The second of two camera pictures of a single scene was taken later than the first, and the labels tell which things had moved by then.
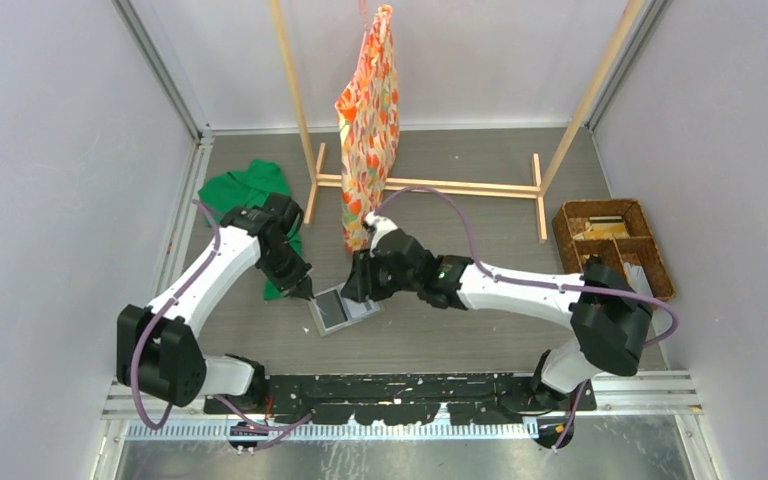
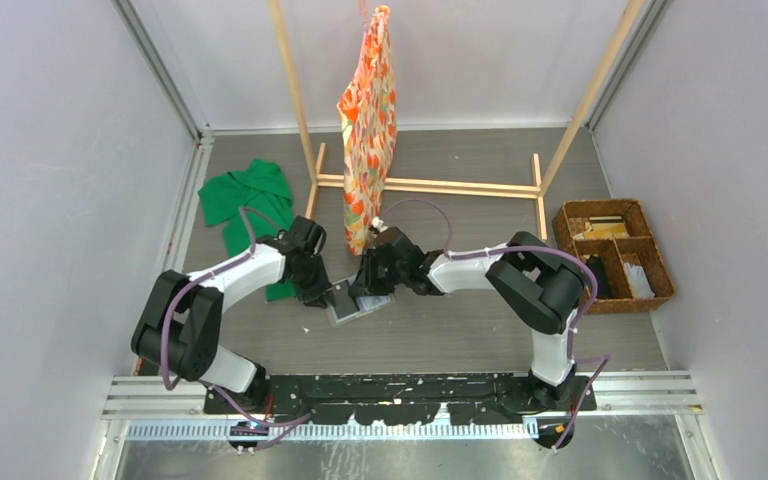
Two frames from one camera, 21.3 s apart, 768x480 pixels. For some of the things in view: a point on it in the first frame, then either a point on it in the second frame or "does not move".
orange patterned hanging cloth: x=370 y=125 does not move
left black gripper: x=300 y=271 → x=315 y=297
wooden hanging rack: x=539 y=180 does not move
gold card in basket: x=606 y=226 does not move
